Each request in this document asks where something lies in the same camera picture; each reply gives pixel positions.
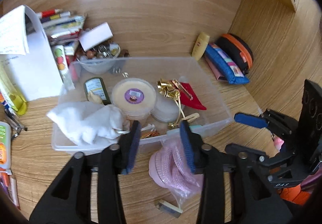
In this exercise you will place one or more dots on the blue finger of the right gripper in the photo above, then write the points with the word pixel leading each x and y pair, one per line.
pixel 237 155
pixel 250 120

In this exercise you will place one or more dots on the small yellow lotion bottle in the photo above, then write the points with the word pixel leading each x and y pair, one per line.
pixel 200 46

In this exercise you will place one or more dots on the dark green glass bottle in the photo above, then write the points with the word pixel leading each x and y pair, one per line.
pixel 96 92

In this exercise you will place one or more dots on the beige tub purple label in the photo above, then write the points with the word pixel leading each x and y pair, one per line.
pixel 135 97

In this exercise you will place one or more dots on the lip balm sticks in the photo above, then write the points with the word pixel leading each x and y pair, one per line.
pixel 10 186

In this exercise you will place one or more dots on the bowl of marbles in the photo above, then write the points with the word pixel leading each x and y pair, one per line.
pixel 104 58

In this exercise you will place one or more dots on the clear plastic storage bin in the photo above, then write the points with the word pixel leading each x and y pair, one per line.
pixel 151 69

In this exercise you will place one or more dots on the white small box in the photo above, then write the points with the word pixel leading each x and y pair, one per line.
pixel 95 36

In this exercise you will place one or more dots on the white cloth drawstring bag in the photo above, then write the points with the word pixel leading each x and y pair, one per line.
pixel 89 123

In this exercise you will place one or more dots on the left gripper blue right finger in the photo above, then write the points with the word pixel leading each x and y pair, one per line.
pixel 254 200

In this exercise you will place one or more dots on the blue fabric pouch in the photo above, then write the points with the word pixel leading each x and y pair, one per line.
pixel 223 67

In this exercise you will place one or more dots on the stack of books and pens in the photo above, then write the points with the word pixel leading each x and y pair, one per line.
pixel 63 27

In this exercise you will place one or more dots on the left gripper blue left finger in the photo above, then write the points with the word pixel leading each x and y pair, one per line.
pixel 67 199

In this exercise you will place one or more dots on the fruit pattern sticker strip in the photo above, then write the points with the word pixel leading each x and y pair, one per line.
pixel 61 61

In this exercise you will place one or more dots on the yellow green spray bottle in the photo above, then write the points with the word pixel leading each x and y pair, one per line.
pixel 11 95

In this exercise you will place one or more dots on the teal plastic tube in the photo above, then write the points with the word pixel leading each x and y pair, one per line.
pixel 183 129

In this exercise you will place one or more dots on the white folded paper stand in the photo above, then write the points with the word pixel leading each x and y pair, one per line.
pixel 26 55

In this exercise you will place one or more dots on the black orange zip case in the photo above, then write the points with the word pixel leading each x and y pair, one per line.
pixel 238 50

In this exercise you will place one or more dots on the green orange lotion tube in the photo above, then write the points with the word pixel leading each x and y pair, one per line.
pixel 5 145

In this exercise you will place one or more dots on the white round plastic jar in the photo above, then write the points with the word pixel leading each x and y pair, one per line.
pixel 165 110

